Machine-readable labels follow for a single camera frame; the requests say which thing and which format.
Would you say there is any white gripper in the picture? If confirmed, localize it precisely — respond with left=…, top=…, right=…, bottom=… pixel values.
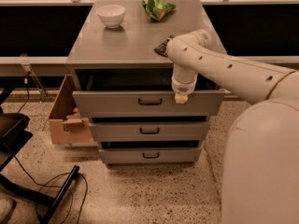
left=172, top=77, right=197, bottom=105

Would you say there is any grey top drawer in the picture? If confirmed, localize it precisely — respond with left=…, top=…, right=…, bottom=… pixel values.
left=73, top=68, right=224, bottom=118

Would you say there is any grey drawer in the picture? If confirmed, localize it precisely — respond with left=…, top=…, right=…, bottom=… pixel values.
left=90, top=116, right=209, bottom=142
left=99, top=141, right=201, bottom=165
left=73, top=68, right=224, bottom=118

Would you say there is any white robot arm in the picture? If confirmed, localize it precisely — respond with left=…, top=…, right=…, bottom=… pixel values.
left=166, top=30, right=299, bottom=224

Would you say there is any grey middle drawer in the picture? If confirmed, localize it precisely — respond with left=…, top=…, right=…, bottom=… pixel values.
left=90, top=116, right=209, bottom=142

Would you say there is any grey drawer cabinet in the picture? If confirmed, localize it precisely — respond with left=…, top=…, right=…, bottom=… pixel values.
left=66, top=0, right=232, bottom=168

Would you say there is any grey bottom drawer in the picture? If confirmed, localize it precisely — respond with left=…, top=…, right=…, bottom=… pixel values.
left=99, top=141, right=201, bottom=165

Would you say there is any dark snack bar wrapper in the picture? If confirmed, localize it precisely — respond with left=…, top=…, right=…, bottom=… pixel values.
left=154, top=36, right=173, bottom=57

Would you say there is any green chip bag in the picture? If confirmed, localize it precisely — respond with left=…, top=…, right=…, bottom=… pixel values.
left=142, top=0, right=176, bottom=21

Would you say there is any white bowl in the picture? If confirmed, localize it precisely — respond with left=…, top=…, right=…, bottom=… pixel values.
left=96, top=5, right=126, bottom=28

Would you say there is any cardboard box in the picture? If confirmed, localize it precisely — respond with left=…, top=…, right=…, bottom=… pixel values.
left=49, top=75, right=92, bottom=145

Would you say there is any white shoe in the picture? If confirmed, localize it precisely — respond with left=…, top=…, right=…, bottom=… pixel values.
left=0, top=198, right=13, bottom=222

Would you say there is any black floor cable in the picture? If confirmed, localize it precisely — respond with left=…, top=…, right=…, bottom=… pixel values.
left=14, top=156, right=89, bottom=224

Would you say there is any black chair frame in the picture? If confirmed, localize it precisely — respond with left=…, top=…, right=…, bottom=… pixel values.
left=0, top=83, right=81, bottom=224

